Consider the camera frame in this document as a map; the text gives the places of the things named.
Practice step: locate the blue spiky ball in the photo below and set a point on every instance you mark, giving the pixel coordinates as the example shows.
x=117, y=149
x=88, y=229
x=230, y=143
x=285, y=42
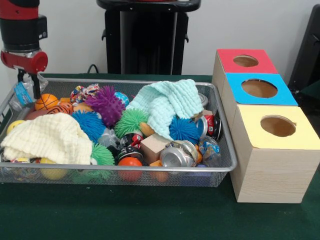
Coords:
x=184, y=129
x=87, y=124

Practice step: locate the black chair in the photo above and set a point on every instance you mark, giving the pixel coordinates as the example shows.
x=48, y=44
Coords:
x=310, y=55

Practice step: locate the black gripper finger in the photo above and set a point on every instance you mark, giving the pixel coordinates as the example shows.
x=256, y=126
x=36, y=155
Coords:
x=21, y=76
x=35, y=85

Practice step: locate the clear mesh bin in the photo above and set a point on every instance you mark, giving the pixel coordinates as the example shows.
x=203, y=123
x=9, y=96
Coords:
x=215, y=177

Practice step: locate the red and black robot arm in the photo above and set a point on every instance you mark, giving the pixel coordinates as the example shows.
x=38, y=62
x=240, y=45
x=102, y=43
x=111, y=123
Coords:
x=22, y=32

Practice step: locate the crushed silver can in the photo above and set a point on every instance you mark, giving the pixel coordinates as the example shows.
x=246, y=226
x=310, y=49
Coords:
x=175, y=156

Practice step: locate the dark green table cloth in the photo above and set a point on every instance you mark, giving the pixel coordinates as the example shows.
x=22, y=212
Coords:
x=150, y=215

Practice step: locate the crushed clear plastic bottle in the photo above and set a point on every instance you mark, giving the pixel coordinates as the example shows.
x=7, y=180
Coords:
x=22, y=94

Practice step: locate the wooden box with three holes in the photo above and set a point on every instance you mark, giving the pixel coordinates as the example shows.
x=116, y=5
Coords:
x=270, y=170

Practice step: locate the orange red ball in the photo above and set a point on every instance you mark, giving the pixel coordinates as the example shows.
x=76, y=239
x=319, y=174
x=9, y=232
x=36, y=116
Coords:
x=130, y=162

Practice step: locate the purple spiky ball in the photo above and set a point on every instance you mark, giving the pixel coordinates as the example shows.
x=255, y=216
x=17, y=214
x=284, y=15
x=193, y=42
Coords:
x=104, y=105

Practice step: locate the mint green cloth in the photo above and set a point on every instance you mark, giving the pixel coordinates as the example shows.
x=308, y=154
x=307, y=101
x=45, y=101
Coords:
x=165, y=105

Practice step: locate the green spiky ball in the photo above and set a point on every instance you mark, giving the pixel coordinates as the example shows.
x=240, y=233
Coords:
x=102, y=155
x=130, y=121

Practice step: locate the cream yellow cloth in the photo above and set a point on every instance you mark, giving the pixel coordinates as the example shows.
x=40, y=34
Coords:
x=50, y=137

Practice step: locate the tiger striped toy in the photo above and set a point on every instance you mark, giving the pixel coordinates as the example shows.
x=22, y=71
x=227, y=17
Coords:
x=62, y=108

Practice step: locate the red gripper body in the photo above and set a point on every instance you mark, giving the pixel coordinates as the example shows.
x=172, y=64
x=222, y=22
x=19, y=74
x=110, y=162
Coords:
x=25, y=61

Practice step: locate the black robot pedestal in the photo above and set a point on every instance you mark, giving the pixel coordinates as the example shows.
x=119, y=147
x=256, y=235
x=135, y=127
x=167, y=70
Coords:
x=145, y=40

